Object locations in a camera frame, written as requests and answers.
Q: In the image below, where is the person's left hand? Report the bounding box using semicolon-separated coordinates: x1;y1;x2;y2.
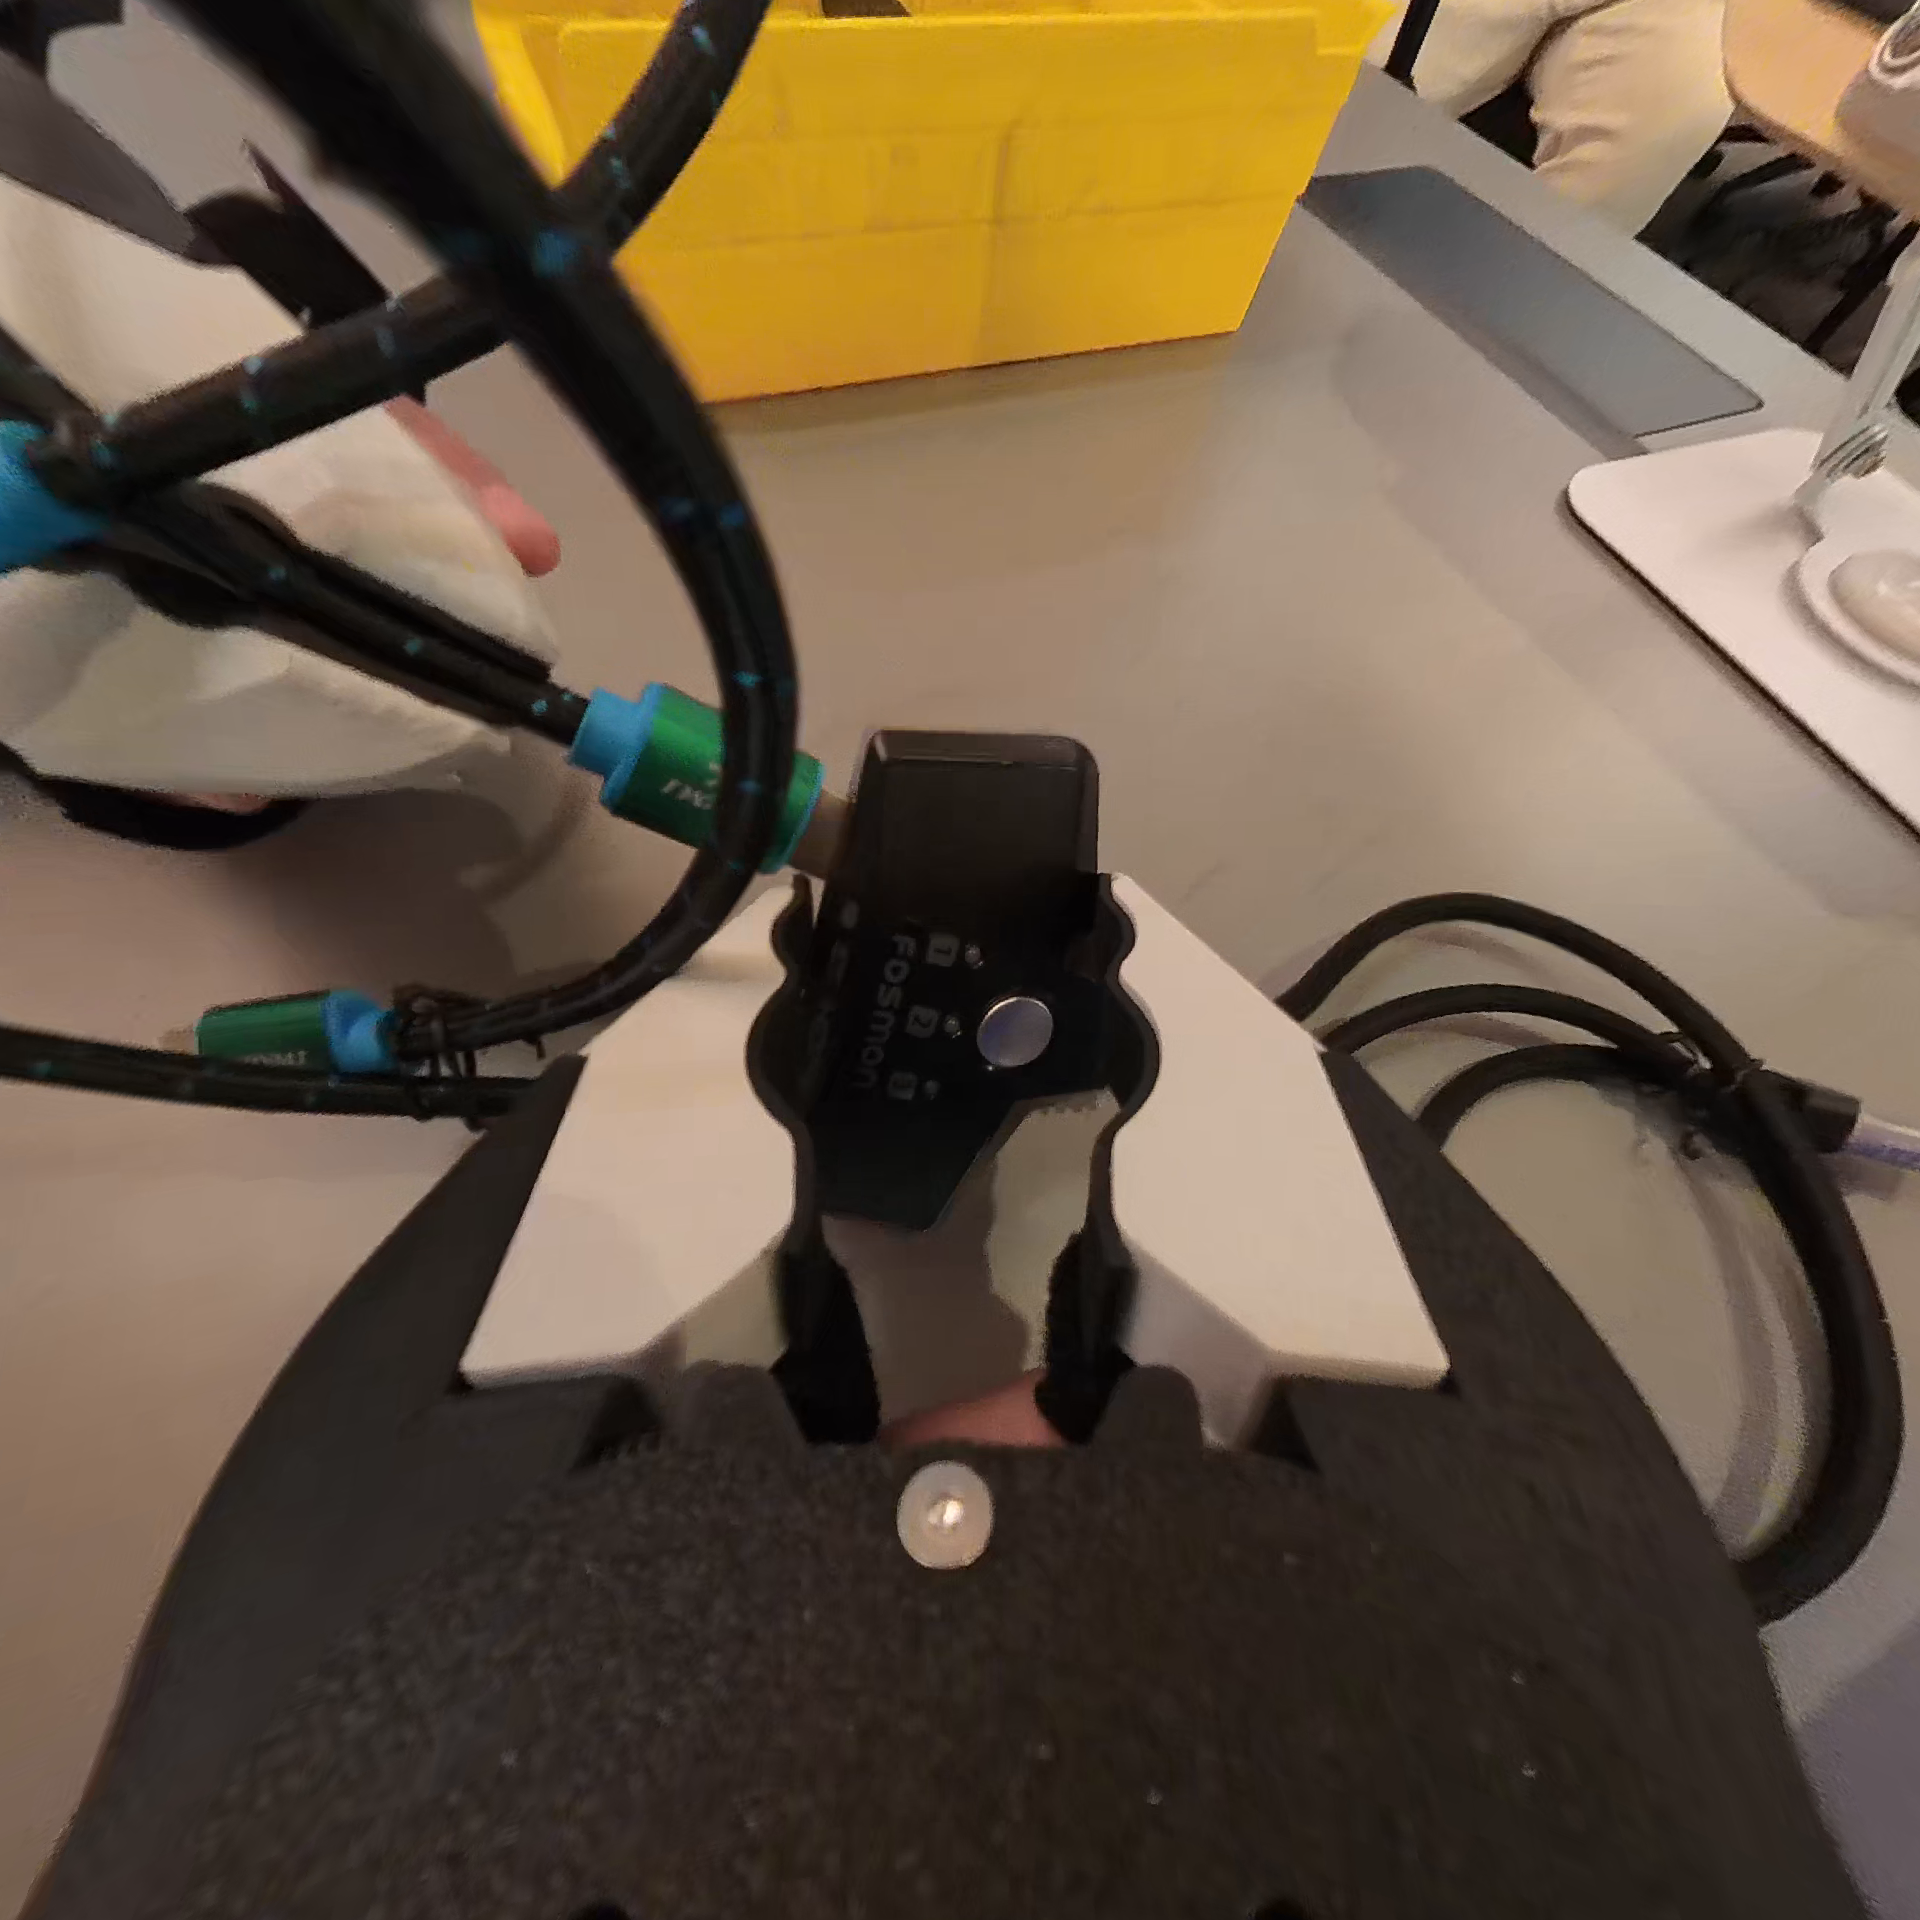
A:
383;393;564;581

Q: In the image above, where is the grey table cable flap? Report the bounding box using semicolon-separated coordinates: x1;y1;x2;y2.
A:
1295;167;1763;456

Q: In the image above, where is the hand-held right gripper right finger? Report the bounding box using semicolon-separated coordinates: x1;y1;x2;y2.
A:
1036;871;1454;1454

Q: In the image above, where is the black cable with silver plug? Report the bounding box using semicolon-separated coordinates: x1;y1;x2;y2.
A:
1273;893;1920;1625

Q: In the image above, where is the black hdmi switch box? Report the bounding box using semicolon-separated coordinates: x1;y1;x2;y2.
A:
792;727;1154;1234

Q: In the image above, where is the yellow bin with black divider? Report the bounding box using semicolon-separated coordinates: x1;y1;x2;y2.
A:
471;0;1407;405

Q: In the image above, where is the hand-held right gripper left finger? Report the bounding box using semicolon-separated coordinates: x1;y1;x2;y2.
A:
458;878;887;1451

